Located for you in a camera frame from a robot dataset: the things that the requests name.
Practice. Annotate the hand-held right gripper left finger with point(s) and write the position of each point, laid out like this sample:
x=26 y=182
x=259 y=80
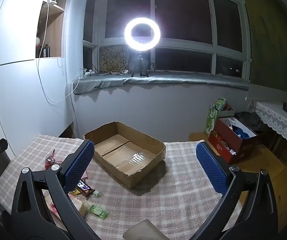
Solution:
x=79 y=165

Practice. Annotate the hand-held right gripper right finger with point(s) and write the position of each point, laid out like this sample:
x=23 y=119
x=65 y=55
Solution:
x=211 y=170

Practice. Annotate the sliced bread package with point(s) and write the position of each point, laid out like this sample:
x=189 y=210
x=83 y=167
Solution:
x=79 y=206

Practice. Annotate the dark chocolate bar blue print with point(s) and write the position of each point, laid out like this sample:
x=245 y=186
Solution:
x=84 y=187

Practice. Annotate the red candy packet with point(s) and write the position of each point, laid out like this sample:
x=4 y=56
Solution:
x=49 y=162

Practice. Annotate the small green snack packet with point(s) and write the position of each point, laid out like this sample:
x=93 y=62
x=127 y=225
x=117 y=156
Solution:
x=96 y=194

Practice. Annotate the red cardboard box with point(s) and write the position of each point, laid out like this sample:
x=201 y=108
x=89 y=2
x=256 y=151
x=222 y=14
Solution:
x=228 y=140

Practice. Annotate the green gift bag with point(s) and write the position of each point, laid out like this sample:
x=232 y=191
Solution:
x=211 y=122

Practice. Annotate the blue cloth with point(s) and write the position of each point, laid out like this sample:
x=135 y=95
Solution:
x=242 y=133

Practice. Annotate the checkered tablecloth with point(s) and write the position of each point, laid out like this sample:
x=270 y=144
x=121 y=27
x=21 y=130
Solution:
x=158 y=200

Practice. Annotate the dark cloth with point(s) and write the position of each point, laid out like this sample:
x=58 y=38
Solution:
x=248 y=120

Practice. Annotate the white lace tablecloth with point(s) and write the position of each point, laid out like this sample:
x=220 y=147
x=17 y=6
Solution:
x=271 y=117

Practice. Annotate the white power strip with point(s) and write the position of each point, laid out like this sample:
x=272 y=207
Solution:
x=88 y=72

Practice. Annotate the white charger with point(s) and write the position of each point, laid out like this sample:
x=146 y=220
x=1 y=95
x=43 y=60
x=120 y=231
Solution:
x=125 y=72

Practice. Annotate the grey windowsill cloth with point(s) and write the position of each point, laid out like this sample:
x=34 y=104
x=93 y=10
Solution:
x=158 y=80

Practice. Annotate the dark bottle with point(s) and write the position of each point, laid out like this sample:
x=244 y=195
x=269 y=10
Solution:
x=46 y=52

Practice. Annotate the patterned cushion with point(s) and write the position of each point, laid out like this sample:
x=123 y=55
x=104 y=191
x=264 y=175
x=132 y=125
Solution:
x=114 y=58

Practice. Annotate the white round ornament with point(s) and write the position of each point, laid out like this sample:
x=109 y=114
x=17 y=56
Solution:
x=37 y=42

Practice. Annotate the black tripod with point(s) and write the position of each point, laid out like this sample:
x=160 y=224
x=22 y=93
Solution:
x=139 y=62

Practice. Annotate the wooden shelf niche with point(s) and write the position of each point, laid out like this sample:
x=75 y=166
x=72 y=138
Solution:
x=56 y=32

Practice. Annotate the white framed window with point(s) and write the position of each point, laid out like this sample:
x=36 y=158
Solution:
x=183 y=43

